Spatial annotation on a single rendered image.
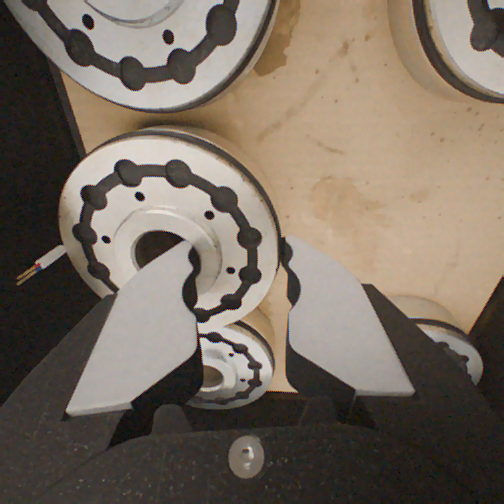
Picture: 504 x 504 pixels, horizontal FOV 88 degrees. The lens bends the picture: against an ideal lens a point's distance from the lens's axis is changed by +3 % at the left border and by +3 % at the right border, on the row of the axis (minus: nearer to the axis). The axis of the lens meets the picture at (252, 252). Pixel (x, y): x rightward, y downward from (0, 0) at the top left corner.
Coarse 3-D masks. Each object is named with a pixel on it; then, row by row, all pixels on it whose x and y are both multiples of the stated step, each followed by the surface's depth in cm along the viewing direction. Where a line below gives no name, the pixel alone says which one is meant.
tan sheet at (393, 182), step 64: (320, 0) 11; (384, 0) 11; (256, 64) 12; (320, 64) 12; (384, 64) 12; (128, 128) 14; (256, 128) 14; (320, 128) 14; (384, 128) 13; (448, 128) 13; (320, 192) 15; (384, 192) 15; (448, 192) 15; (384, 256) 17; (448, 256) 17
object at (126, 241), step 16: (144, 208) 11; (160, 208) 11; (176, 208) 11; (128, 224) 11; (144, 224) 11; (160, 224) 11; (176, 224) 11; (192, 224) 11; (128, 240) 11; (192, 240) 11; (208, 240) 11; (128, 256) 12; (208, 256) 11; (128, 272) 12; (208, 272) 12; (208, 288) 12
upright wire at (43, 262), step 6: (60, 246) 13; (54, 252) 12; (60, 252) 12; (42, 258) 12; (48, 258) 12; (54, 258) 12; (36, 264) 11; (42, 264) 11; (48, 264) 12; (30, 270) 11; (36, 270) 11; (18, 282) 11
